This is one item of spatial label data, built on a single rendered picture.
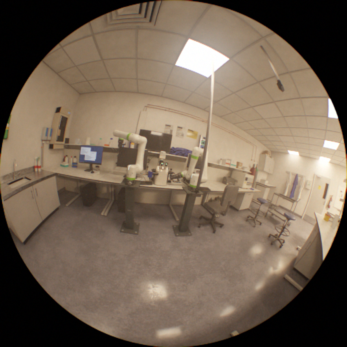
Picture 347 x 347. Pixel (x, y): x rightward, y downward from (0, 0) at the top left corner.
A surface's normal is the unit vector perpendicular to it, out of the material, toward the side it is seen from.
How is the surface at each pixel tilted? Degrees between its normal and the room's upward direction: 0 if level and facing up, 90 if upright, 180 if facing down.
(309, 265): 90
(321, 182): 90
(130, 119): 90
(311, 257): 90
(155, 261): 0
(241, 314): 0
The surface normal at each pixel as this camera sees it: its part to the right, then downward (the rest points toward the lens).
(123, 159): 0.27, 0.14
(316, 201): -0.95, -0.11
